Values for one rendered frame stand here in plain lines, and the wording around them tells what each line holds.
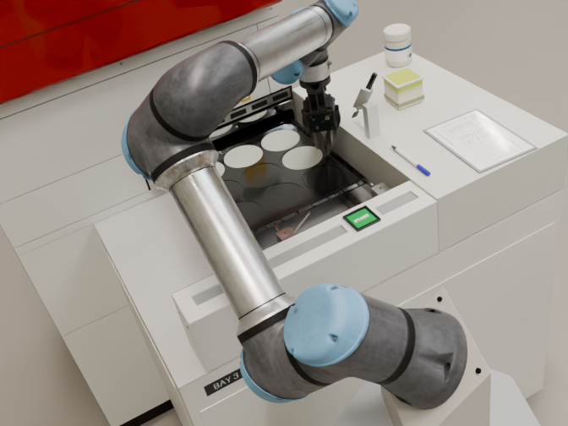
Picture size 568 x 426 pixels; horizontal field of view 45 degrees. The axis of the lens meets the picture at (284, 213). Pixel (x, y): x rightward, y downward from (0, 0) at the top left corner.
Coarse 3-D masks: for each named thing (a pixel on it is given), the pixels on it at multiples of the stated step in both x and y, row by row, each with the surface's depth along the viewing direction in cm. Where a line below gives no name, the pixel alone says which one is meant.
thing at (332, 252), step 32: (416, 192) 141; (320, 224) 139; (384, 224) 135; (416, 224) 139; (288, 256) 133; (320, 256) 131; (352, 256) 135; (384, 256) 139; (416, 256) 144; (192, 288) 130; (288, 288) 131; (352, 288) 139; (192, 320) 123; (224, 320) 127; (224, 352) 131
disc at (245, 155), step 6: (234, 150) 177; (240, 150) 177; (246, 150) 176; (252, 150) 176; (258, 150) 175; (228, 156) 175; (234, 156) 175; (240, 156) 174; (246, 156) 174; (252, 156) 174; (258, 156) 173; (228, 162) 173; (234, 162) 173; (240, 162) 172; (246, 162) 172; (252, 162) 171
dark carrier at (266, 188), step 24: (240, 144) 179; (312, 144) 173; (240, 168) 170; (264, 168) 169; (288, 168) 167; (312, 168) 165; (336, 168) 163; (240, 192) 162; (264, 192) 161; (288, 192) 159; (312, 192) 158; (264, 216) 153
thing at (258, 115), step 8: (272, 104) 184; (280, 104) 184; (288, 104) 185; (256, 112) 182; (264, 112) 182; (272, 112) 184; (280, 112) 185; (240, 120) 180; (248, 120) 181; (256, 120) 182; (216, 128) 179; (224, 128) 179; (232, 128) 180; (240, 128) 181; (272, 128) 188; (216, 136) 179; (152, 184) 177
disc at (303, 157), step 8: (288, 152) 172; (296, 152) 172; (304, 152) 171; (312, 152) 170; (320, 152) 170; (288, 160) 170; (296, 160) 169; (304, 160) 168; (312, 160) 168; (296, 168) 166; (304, 168) 165
